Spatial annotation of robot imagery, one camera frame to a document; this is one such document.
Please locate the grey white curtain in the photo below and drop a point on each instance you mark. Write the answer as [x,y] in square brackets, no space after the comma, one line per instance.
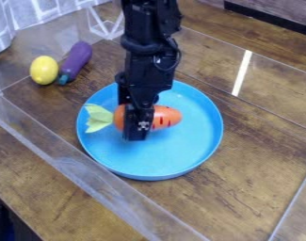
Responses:
[23,13]

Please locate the clear acrylic stand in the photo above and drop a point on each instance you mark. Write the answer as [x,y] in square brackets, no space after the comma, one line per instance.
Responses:
[103,28]

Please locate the purple toy eggplant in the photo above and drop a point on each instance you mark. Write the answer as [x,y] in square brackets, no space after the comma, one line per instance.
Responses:
[76,59]

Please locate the blue round tray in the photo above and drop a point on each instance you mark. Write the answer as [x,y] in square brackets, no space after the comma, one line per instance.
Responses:
[172,151]

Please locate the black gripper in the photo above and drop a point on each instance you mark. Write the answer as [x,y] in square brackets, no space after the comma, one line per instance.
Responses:
[146,76]

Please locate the yellow toy lemon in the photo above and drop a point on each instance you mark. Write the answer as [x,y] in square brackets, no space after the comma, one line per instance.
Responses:
[43,70]

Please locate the dark wooden board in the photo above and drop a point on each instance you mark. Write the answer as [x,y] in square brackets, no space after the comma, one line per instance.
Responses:
[266,17]

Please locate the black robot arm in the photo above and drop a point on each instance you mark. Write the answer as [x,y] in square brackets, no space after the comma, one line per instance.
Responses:
[151,21]

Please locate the orange toy carrot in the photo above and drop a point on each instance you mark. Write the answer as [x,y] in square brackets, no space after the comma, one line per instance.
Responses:
[166,117]

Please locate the clear acrylic barrier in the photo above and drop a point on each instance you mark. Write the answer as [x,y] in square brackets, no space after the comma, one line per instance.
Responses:
[64,194]

